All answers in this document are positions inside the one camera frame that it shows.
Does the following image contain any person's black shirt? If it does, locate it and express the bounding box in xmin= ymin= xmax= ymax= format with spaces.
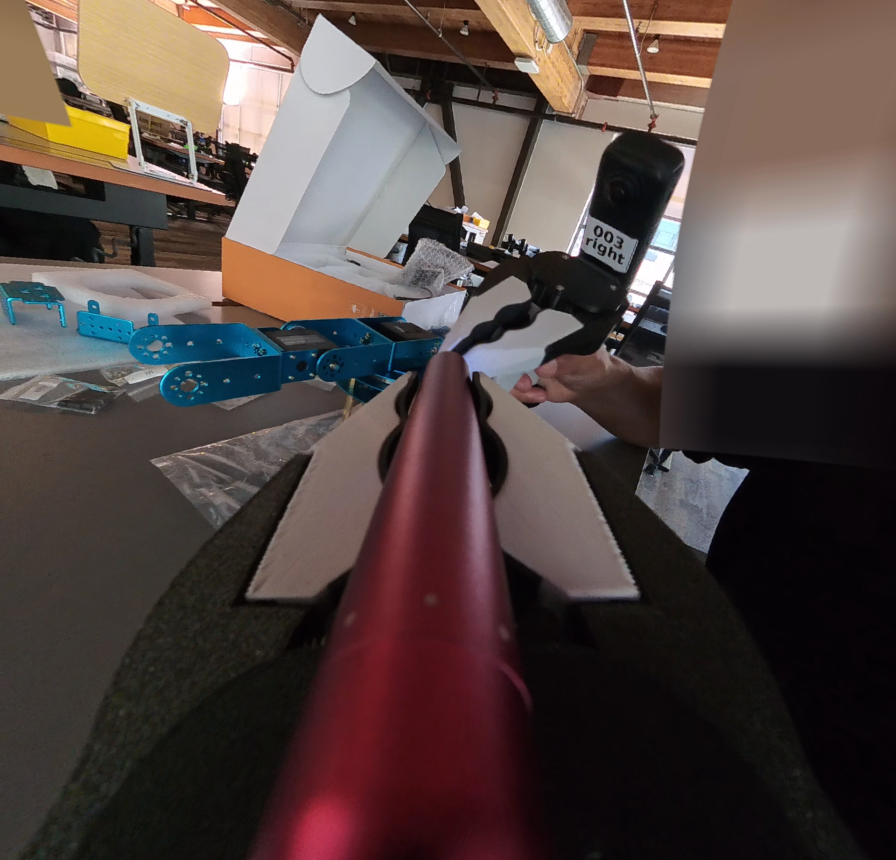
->
xmin=703 ymin=447 xmax=896 ymax=860

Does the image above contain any blue metal bracket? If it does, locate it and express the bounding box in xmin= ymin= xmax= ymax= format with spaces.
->
xmin=76 ymin=300 xmax=138 ymax=345
xmin=0 ymin=281 xmax=70 ymax=327

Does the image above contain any red metal tube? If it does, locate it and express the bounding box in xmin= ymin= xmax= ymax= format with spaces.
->
xmin=248 ymin=352 xmax=540 ymax=860

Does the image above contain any white foam sheet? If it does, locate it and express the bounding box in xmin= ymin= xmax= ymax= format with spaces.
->
xmin=0 ymin=258 xmax=226 ymax=382

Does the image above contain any white metal stand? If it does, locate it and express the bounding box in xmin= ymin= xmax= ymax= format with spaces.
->
xmin=127 ymin=98 xmax=197 ymax=179

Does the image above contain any grey desk with wooden edge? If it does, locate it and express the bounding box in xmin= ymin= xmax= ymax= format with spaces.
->
xmin=0 ymin=258 xmax=652 ymax=860

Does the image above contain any small bag of screws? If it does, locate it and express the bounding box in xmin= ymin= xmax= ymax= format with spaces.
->
xmin=98 ymin=363 xmax=170 ymax=386

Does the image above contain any grey ceiling pipe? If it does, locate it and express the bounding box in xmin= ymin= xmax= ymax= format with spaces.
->
xmin=612 ymin=0 xmax=660 ymax=126

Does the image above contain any small bag of black parts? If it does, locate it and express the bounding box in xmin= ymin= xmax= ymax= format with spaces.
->
xmin=0 ymin=375 xmax=128 ymax=417

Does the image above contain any orange and white cardboard box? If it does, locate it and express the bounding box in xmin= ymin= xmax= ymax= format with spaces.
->
xmin=220 ymin=14 xmax=469 ymax=322

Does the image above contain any light wooden board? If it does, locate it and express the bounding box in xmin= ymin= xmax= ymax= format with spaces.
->
xmin=77 ymin=0 xmax=231 ymax=134

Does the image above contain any bubble wrap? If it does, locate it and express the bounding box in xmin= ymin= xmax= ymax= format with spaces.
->
xmin=400 ymin=238 xmax=474 ymax=291

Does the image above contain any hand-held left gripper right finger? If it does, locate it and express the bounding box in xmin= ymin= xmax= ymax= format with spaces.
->
xmin=469 ymin=372 xmax=642 ymax=603

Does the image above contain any wooden background desk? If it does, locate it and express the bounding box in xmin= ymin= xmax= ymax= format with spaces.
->
xmin=0 ymin=125 xmax=236 ymax=246

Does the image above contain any yellow bin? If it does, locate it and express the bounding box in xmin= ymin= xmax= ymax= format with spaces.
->
xmin=7 ymin=100 xmax=131 ymax=161

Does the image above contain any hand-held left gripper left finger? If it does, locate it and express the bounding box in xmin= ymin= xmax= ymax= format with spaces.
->
xmin=244 ymin=372 xmax=421 ymax=605

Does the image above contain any person's right hand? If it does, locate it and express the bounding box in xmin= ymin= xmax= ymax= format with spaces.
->
xmin=511 ymin=347 xmax=634 ymax=442

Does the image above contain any black monitor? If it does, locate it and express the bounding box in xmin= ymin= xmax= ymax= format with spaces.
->
xmin=408 ymin=205 xmax=463 ymax=253

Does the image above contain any clear plastic bag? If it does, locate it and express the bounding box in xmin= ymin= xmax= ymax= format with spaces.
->
xmin=150 ymin=412 xmax=372 ymax=529

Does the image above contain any white foam insert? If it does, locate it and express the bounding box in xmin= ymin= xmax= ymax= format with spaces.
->
xmin=31 ymin=268 xmax=212 ymax=319

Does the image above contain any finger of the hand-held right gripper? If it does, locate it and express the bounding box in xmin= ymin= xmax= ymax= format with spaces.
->
xmin=447 ymin=275 xmax=534 ymax=352
xmin=468 ymin=310 xmax=588 ymax=379

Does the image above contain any blue toy robot arm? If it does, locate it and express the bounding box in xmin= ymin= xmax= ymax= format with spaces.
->
xmin=129 ymin=316 xmax=449 ymax=413

